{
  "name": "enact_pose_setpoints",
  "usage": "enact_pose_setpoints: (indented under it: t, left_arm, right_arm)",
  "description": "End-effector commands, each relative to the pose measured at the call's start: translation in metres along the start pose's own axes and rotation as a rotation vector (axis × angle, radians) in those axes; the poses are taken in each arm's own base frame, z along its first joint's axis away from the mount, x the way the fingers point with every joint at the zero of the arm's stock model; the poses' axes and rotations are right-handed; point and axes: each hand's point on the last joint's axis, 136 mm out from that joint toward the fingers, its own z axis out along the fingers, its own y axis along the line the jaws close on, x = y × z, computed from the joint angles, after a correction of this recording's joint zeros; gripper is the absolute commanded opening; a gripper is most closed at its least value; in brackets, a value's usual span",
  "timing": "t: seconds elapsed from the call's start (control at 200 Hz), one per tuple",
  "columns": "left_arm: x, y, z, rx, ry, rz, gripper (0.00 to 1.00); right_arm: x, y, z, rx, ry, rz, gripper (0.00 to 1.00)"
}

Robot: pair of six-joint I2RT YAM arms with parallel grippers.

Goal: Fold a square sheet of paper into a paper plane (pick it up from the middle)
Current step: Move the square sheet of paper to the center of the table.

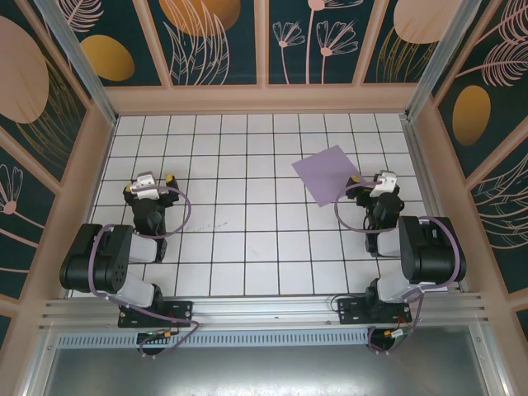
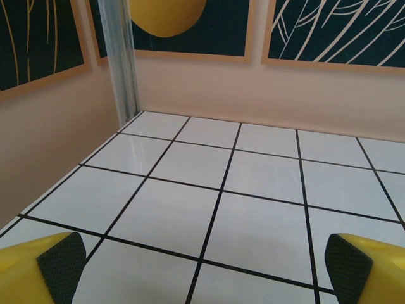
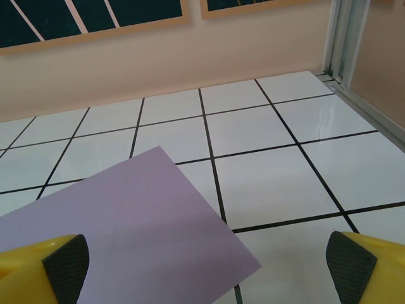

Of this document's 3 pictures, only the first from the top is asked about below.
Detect purple square paper sheet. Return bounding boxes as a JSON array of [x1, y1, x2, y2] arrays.
[[290, 144, 372, 207]]

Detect grey metal sheet panel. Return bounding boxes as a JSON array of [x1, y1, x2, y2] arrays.
[[24, 325, 507, 396]]

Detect small circuit board with connector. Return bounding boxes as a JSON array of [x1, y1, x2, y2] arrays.
[[370, 328, 413, 344], [138, 328, 179, 344]]

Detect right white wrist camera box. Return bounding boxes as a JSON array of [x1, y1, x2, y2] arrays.
[[369, 170, 399, 199]]

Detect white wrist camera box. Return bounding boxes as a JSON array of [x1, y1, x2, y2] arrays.
[[369, 170, 399, 199], [134, 172, 158, 196]]

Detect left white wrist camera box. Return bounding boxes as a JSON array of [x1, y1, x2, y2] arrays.
[[134, 172, 158, 196]]

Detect aluminium side rail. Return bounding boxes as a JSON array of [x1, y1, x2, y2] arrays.
[[402, 117, 465, 294]]

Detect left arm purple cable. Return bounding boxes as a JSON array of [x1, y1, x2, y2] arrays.
[[88, 185, 201, 358]]

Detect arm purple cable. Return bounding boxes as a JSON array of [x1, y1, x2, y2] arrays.
[[334, 181, 464, 356], [88, 185, 201, 358]]

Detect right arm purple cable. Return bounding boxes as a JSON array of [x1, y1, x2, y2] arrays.
[[334, 181, 464, 356]]

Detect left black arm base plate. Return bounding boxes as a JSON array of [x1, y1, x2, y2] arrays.
[[118, 299, 194, 329]]

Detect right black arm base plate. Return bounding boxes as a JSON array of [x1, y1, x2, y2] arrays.
[[337, 297, 413, 327]]

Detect aluminium corner post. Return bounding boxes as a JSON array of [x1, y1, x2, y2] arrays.
[[403, 0, 483, 120], [32, 0, 119, 127]]

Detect long aluminium mounting rail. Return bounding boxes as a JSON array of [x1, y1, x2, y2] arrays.
[[39, 292, 490, 331]]

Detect slotted grey cable duct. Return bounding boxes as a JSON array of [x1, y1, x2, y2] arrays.
[[55, 332, 372, 347]]

